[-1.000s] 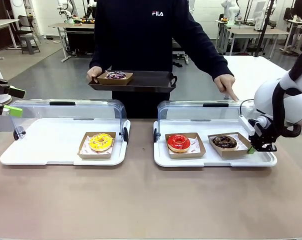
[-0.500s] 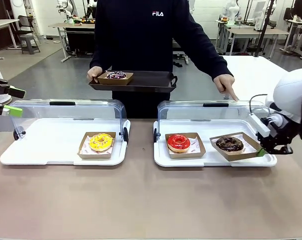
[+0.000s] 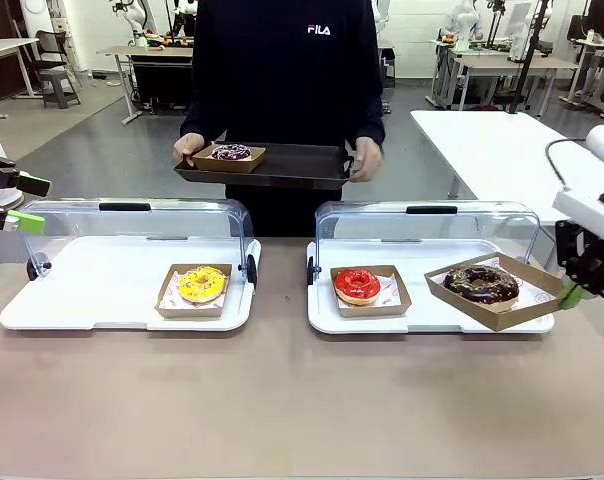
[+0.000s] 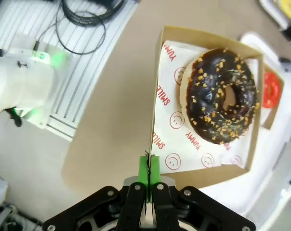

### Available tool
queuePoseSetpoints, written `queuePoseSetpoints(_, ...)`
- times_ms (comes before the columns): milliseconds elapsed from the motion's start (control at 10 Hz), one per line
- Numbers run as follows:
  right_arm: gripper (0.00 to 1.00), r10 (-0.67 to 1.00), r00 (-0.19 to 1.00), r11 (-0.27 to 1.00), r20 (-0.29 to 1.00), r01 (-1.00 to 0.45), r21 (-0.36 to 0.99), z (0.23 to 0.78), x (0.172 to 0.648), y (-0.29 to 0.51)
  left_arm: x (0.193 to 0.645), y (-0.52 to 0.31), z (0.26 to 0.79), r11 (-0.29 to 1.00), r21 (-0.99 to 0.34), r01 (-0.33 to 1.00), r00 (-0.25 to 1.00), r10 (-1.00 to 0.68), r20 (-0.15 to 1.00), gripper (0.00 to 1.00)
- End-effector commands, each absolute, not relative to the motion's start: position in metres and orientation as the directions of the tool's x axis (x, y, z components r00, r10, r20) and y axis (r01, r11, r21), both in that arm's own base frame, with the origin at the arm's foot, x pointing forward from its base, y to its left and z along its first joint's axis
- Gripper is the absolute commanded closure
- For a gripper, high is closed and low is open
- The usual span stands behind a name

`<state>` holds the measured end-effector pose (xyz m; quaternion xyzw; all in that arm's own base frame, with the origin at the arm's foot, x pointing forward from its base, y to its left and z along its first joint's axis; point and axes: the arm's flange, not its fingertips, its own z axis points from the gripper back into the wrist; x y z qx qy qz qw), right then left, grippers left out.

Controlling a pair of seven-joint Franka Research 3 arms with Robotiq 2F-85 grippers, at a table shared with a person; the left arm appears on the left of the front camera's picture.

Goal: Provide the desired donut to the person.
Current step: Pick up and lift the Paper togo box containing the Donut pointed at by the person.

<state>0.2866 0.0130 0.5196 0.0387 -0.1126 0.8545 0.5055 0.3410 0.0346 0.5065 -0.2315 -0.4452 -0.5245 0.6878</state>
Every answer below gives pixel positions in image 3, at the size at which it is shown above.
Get black serving tray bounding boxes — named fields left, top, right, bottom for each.
left=173, top=142, right=356, bottom=191

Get wood-top table white legs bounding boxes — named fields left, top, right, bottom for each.
left=96, top=44, right=196, bottom=126

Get white desk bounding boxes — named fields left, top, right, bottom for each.
left=0, top=37, right=41, bottom=120

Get black tripod pole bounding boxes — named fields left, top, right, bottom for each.
left=505, top=0, right=553, bottom=115

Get dark grey chair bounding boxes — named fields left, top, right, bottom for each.
left=34, top=29, right=82, bottom=110

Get red donut in tray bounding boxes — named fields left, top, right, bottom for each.
left=329, top=264, right=412, bottom=319

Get white printed paper liner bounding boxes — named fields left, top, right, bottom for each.
left=161, top=272, right=229, bottom=309
left=331, top=273, right=401, bottom=306
left=474, top=257, right=558, bottom=314

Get yellow donut in tray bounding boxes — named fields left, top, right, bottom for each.
left=154, top=263, right=233, bottom=319

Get purple sprinkled chocolate donut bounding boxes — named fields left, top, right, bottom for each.
left=211, top=143, right=252, bottom=161

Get person's right forearm navy sleeve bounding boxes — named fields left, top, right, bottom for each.
left=180, top=84, right=228, bottom=146

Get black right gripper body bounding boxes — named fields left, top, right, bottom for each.
left=555, top=219, right=604, bottom=301

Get wood-top table grey legs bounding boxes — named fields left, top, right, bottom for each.
left=451, top=54, right=578, bottom=119

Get person's left forearm navy sleeve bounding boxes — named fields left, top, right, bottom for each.
left=351, top=84, right=387, bottom=146

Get white display case base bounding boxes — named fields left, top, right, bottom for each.
left=0, top=235, right=262, bottom=332
left=306, top=239, right=556, bottom=335

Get person's right hand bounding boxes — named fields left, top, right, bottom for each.
left=173, top=132, right=206, bottom=164

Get clear display case lid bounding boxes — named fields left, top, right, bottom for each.
left=307, top=200, right=541, bottom=287
left=15, top=198, right=258, bottom=291

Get red glazed donut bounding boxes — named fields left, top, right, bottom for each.
left=333, top=268, right=382, bottom=306

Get dark chocolate nut donut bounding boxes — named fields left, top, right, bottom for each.
left=442, top=265, right=521, bottom=305

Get person's left hand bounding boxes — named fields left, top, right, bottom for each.
left=349, top=137, right=384, bottom=184

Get person in navy FILA sweatshirt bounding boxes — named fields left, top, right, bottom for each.
left=181, top=0, right=386, bottom=239

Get yellow sprinkled donut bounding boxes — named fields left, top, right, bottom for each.
left=178, top=266, right=230, bottom=304

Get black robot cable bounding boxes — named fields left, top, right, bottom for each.
left=545, top=137, right=591, bottom=191

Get white rectangular table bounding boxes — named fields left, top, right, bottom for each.
left=410, top=109, right=604, bottom=274

